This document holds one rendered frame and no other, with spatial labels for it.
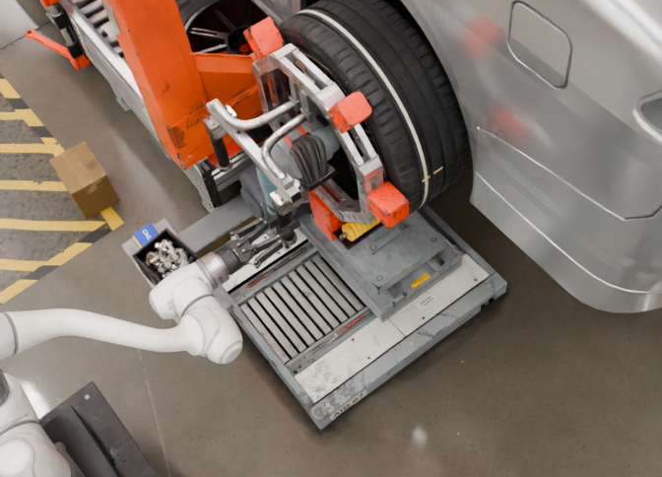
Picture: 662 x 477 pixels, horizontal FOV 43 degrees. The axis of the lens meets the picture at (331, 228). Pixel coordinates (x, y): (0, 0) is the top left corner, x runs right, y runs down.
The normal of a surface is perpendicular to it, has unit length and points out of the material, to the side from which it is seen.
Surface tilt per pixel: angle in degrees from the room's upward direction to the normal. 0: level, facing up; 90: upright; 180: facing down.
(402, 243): 0
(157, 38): 90
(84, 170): 0
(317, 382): 0
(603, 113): 90
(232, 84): 90
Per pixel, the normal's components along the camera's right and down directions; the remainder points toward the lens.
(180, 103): 0.59, 0.63
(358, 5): -0.20, -0.65
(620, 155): -0.75, 0.59
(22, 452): -0.09, -0.41
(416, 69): 0.26, -0.10
